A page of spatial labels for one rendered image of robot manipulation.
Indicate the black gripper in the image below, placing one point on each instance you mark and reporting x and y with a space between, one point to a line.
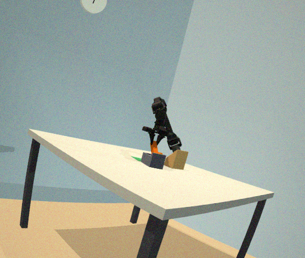
152 132

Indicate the orange l-shaped part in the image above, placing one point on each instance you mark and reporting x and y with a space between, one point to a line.
154 148

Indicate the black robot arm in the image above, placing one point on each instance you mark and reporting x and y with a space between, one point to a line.
159 109

